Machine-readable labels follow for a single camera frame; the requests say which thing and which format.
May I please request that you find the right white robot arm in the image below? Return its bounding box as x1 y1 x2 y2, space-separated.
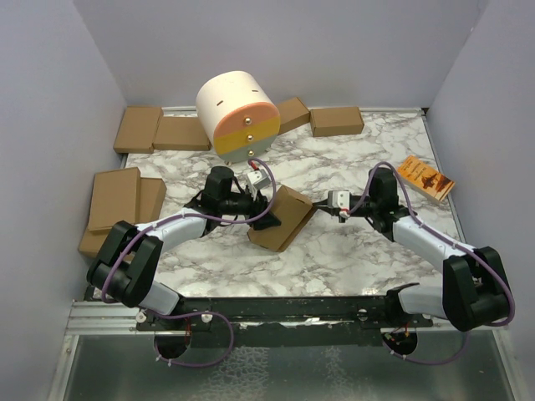
314 162 516 332

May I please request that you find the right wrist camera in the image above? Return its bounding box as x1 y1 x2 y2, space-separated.
327 190 351 219

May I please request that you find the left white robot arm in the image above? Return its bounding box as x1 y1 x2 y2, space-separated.
87 158 281 330

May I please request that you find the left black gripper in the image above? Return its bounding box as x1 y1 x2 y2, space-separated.
220 184 281 229

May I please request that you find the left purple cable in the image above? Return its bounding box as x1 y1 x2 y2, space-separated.
99 157 278 369

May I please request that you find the orange paperback book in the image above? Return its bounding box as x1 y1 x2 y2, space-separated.
396 155 456 204

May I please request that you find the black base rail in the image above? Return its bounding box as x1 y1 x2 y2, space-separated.
137 296 432 348

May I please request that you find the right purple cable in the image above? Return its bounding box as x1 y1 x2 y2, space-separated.
342 161 516 368

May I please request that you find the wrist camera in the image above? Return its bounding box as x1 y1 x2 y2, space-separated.
246 169 271 197
327 190 351 219

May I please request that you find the purple cable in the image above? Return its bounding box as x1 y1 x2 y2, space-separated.
99 157 278 369
342 161 516 368

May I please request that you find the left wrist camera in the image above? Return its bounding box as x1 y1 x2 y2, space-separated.
246 169 271 197

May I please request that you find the cardboard box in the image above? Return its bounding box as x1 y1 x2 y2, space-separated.
277 97 310 135
153 116 211 151
247 185 315 252
87 167 140 232
79 178 166 258
113 106 163 154
310 106 364 137

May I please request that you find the round pastel drawer cabinet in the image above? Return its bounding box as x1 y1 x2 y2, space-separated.
196 71 281 163

